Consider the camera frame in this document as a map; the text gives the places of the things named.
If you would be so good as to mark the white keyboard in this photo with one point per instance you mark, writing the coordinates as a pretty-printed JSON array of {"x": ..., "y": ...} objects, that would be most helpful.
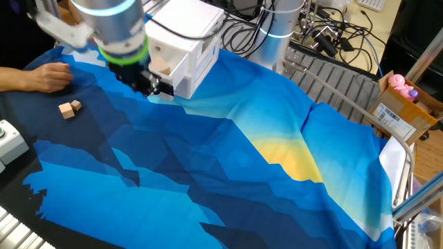
[{"x": 372, "y": 4}]

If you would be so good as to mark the medium wooden cube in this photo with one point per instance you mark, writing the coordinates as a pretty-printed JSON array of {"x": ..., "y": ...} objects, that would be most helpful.
[{"x": 66, "y": 111}]

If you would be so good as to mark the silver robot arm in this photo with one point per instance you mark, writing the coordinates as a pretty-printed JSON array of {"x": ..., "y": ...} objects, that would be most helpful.
[{"x": 110, "y": 24}]

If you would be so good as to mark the grey green-button box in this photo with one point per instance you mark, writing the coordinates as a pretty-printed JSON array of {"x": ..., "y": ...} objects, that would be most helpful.
[{"x": 12, "y": 145}]

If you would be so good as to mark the person's right hand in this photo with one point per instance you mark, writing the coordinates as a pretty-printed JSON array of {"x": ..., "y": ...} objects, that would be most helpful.
[{"x": 52, "y": 77}]

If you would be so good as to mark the blue-edged aluminium beam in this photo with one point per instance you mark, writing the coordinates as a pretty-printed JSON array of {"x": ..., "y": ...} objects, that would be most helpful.
[{"x": 418, "y": 200}]

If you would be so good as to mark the pink plastic toy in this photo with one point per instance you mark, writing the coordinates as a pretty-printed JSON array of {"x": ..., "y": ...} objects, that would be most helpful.
[{"x": 398, "y": 83}]

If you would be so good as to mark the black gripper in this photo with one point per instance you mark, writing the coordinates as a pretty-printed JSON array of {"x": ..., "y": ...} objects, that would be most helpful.
[{"x": 133, "y": 74}]

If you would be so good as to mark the clear plastic bag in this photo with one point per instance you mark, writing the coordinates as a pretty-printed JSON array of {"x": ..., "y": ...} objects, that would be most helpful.
[{"x": 431, "y": 224}]

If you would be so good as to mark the small purple toy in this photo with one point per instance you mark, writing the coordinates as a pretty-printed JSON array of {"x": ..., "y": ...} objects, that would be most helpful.
[{"x": 413, "y": 93}]

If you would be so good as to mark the labelled open cardboard box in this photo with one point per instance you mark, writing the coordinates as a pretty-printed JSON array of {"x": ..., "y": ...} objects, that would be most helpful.
[{"x": 403, "y": 110}]

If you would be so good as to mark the large wooden cube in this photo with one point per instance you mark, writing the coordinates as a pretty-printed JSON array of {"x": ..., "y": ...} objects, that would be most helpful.
[{"x": 159, "y": 65}]

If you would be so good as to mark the small wooden cube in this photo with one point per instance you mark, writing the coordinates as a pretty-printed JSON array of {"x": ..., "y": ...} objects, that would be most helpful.
[{"x": 76, "y": 105}]

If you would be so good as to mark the person's right forearm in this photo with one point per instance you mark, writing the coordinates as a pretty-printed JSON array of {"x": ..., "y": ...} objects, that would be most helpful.
[{"x": 14, "y": 79}]

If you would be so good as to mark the blue printed tablecloth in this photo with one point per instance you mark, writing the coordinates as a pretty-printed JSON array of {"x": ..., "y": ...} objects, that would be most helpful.
[{"x": 242, "y": 193}]

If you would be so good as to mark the white drawer cabinet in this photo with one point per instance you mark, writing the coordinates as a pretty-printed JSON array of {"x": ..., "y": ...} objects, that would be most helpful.
[{"x": 187, "y": 17}]

